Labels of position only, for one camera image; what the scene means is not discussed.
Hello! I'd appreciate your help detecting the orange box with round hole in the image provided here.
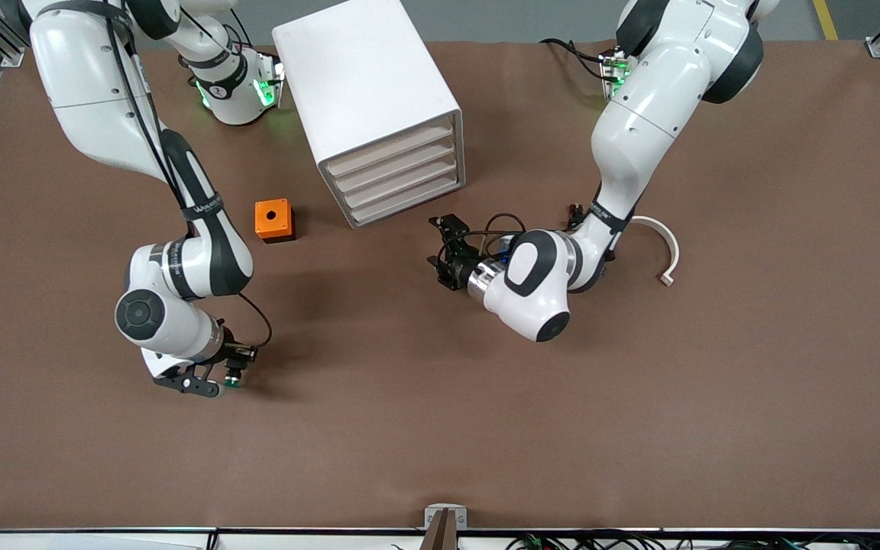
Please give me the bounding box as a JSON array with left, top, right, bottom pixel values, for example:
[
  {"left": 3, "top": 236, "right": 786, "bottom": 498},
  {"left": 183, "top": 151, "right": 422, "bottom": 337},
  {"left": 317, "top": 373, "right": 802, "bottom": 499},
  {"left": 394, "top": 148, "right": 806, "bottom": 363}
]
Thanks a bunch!
[{"left": 254, "top": 199, "right": 296, "bottom": 244}]

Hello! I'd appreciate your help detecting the brown table cover sheet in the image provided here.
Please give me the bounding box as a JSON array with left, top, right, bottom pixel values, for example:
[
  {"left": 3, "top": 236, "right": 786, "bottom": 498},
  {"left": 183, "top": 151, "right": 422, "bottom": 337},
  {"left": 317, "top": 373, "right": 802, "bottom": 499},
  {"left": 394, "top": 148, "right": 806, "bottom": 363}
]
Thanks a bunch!
[{"left": 0, "top": 38, "right": 880, "bottom": 532}]

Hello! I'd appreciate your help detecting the white semicircular pipe clamp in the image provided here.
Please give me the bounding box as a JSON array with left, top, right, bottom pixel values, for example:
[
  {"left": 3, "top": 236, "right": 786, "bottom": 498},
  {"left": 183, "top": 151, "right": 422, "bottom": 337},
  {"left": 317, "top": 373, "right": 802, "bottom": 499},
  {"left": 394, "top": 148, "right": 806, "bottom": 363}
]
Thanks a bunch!
[{"left": 627, "top": 216, "right": 680, "bottom": 288}]

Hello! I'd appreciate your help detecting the grey metal mounting plate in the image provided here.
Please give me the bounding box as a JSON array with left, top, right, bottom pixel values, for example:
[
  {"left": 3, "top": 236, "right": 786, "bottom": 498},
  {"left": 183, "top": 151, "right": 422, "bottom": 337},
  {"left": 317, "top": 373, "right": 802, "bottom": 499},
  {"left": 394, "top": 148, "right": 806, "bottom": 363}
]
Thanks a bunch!
[{"left": 424, "top": 503, "right": 468, "bottom": 531}]

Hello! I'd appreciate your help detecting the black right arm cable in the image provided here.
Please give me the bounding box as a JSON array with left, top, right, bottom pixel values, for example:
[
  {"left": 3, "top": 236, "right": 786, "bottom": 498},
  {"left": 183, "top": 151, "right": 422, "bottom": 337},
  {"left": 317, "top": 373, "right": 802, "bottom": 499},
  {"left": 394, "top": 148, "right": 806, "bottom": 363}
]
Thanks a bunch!
[{"left": 104, "top": 0, "right": 274, "bottom": 352}]

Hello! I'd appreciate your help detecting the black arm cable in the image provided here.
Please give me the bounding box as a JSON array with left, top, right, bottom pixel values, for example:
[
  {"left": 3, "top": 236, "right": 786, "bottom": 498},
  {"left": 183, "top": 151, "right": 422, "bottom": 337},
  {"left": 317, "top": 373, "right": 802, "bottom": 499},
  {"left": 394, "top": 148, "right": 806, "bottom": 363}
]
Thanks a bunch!
[
  {"left": 104, "top": 0, "right": 274, "bottom": 352},
  {"left": 451, "top": 212, "right": 529, "bottom": 264}
]

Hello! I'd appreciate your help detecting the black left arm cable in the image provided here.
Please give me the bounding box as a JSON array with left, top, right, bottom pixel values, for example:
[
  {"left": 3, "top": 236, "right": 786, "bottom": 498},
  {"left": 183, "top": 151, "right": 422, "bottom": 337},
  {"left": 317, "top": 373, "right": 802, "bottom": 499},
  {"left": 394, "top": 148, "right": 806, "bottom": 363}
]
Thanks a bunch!
[{"left": 451, "top": 212, "right": 529, "bottom": 264}]

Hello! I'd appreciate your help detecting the black base power cable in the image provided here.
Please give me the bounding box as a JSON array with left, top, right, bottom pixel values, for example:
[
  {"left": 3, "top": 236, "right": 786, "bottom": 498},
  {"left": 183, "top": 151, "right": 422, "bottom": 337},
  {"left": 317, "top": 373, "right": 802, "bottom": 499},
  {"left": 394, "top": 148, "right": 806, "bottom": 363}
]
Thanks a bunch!
[{"left": 539, "top": 37, "right": 610, "bottom": 81}]

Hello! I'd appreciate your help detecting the white table edge rail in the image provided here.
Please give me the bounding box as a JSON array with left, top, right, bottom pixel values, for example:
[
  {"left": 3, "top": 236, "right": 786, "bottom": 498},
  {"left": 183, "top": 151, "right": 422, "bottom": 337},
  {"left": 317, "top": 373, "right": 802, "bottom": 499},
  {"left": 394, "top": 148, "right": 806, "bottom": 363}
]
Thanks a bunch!
[{"left": 0, "top": 526, "right": 880, "bottom": 550}]

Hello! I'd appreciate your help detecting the tangled black cable bundle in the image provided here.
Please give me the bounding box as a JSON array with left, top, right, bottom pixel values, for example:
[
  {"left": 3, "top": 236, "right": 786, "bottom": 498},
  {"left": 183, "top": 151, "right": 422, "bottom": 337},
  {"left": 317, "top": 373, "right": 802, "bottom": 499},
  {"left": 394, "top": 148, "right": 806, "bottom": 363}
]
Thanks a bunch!
[{"left": 505, "top": 529, "right": 880, "bottom": 550}]

